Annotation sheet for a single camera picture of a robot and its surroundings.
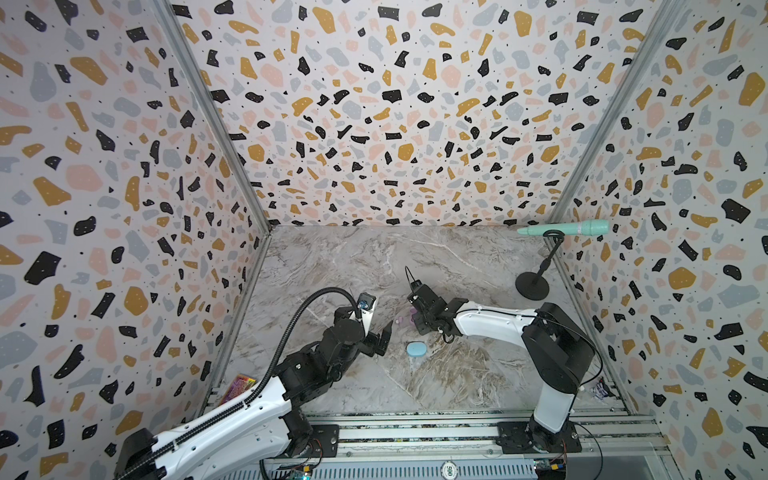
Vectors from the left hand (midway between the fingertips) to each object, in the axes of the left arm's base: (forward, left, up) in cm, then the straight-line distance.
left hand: (380, 312), depth 73 cm
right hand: (+9, -12, -17) cm, 23 cm away
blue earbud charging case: (-2, -10, -20) cm, 22 cm away
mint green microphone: (+18, -55, +11) cm, 59 cm away
